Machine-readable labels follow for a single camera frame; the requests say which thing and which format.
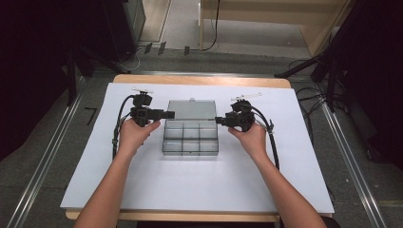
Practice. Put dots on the black floor tape strip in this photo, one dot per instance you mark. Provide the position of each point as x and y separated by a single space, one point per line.
148 48
162 48
187 50

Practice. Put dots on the clear plastic compartment box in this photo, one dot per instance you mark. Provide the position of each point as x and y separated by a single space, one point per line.
190 139

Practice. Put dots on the white table sheet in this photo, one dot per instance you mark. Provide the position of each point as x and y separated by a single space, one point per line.
196 183

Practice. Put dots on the person's right hand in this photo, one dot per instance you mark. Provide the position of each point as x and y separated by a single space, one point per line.
253 142

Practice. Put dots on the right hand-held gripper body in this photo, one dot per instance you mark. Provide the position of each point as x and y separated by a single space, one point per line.
242 118

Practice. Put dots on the metal floor rail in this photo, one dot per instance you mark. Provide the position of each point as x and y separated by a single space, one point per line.
44 164
351 164

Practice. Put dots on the black cabinet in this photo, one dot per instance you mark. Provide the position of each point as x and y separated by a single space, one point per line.
123 28

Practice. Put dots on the wooden table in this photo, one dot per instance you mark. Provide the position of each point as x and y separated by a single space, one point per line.
202 79

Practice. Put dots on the person's left hand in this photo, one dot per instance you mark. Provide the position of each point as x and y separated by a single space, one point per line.
133 139

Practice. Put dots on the dark curtain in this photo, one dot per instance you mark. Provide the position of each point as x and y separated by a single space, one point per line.
28 79
377 79

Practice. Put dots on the light wooden shelf unit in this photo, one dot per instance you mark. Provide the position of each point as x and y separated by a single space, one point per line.
316 28

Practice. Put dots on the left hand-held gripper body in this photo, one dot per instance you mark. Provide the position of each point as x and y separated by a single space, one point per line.
141 112

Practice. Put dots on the black tripod stand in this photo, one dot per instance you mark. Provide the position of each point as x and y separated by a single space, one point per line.
331 88
72 79

